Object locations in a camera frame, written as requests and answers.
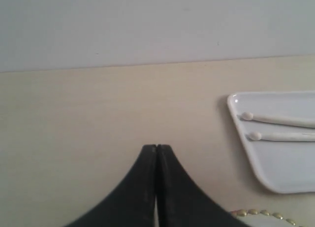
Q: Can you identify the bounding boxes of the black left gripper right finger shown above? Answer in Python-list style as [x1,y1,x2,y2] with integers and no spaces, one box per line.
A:
[156,145,247,227]

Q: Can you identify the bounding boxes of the white rectangular plastic tray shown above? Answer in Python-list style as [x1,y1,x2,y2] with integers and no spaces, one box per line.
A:
[227,91,315,194]

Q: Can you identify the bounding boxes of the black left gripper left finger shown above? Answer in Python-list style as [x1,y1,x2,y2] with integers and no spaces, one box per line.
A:
[68,145,157,227]

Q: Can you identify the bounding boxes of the white drumstick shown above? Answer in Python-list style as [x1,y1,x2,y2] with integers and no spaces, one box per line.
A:
[241,112,315,129]
[248,132,315,142]

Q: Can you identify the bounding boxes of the red drum with white skin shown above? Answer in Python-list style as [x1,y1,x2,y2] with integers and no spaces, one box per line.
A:
[229,209,305,227]

